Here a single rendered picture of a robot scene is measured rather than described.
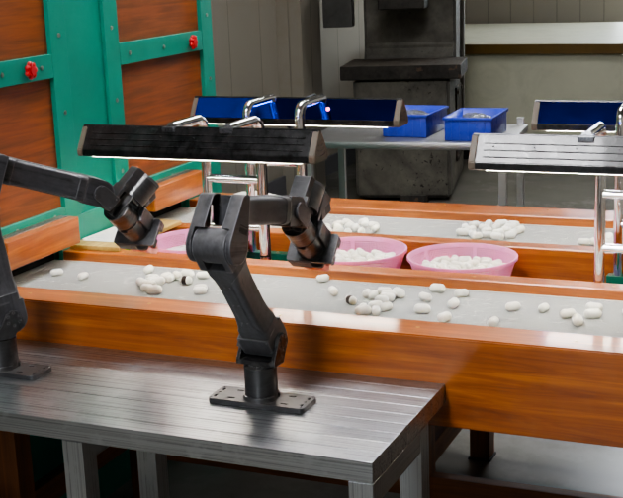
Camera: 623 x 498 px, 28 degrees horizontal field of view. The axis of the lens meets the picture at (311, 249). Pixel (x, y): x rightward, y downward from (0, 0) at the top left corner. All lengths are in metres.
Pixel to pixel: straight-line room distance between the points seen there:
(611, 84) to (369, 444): 6.55
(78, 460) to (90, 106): 1.28
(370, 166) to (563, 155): 4.95
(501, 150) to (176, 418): 0.87
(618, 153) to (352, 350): 0.66
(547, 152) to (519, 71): 6.09
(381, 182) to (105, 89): 4.20
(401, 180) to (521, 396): 5.13
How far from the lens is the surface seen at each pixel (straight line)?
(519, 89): 8.69
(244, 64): 7.30
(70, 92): 3.30
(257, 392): 2.34
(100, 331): 2.76
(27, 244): 3.06
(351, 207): 3.63
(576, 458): 3.82
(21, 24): 3.16
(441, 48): 7.79
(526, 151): 2.60
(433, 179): 7.45
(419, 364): 2.45
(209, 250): 2.15
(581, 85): 8.59
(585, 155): 2.57
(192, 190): 3.74
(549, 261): 3.10
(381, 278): 2.89
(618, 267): 3.05
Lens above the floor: 1.51
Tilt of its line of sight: 14 degrees down
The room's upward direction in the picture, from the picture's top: 2 degrees counter-clockwise
